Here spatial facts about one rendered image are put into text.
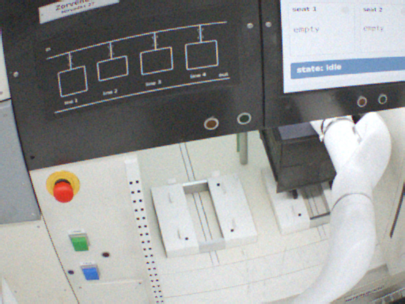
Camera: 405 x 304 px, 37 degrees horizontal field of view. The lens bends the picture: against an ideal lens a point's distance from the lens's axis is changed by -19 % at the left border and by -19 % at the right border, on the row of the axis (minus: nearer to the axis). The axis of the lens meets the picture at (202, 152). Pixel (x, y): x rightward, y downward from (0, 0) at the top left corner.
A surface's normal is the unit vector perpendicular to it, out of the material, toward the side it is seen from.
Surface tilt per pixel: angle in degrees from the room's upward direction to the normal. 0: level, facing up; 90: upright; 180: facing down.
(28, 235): 90
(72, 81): 90
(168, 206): 0
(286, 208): 0
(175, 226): 0
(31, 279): 90
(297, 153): 96
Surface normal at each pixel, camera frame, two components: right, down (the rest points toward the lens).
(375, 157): 0.35, -0.14
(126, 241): 0.20, 0.67
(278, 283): -0.04, -0.72
